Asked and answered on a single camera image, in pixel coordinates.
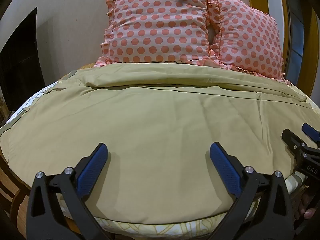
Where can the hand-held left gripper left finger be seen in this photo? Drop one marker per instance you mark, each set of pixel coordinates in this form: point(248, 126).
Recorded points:
point(93, 166)

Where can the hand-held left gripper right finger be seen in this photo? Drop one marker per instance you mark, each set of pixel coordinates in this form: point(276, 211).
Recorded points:
point(225, 166)

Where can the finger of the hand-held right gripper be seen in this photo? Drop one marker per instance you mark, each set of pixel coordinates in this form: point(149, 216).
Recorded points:
point(291, 138)
point(311, 131)

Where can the pink polka dot pillow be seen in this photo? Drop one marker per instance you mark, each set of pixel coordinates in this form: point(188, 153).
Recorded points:
point(250, 38)
point(160, 23)

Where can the person's right hand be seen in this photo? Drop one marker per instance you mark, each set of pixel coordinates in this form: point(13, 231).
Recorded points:
point(307, 206)

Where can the wooden bed frame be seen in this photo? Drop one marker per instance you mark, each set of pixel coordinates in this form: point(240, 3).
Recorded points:
point(15, 202)

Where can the white yellow patterned bed sheet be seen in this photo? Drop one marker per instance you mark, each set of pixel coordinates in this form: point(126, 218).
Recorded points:
point(175, 230)

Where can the yellow wooden window frame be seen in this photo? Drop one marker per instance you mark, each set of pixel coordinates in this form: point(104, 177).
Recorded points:
point(301, 42)

